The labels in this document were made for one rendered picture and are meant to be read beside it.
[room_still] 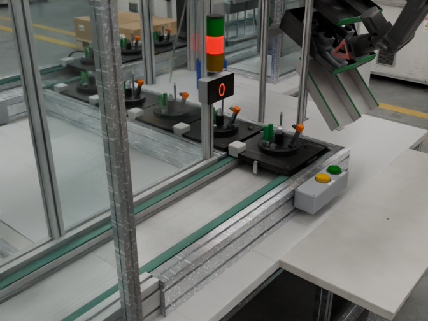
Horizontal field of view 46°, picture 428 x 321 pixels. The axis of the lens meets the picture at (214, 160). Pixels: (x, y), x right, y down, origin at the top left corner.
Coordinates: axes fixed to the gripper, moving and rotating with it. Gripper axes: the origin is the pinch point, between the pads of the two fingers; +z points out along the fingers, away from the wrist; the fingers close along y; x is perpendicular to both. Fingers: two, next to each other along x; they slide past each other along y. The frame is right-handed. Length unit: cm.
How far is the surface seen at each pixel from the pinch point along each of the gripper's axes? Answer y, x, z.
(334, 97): -5.6, 14.8, 11.9
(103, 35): 105, -9, -43
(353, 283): 51, 57, -28
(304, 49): 7.5, -3.9, 8.2
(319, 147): 15.1, 28.8, 5.6
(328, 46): -1.5, -2.9, 5.3
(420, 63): -346, 24, 181
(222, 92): 45.9, 2.5, 8.9
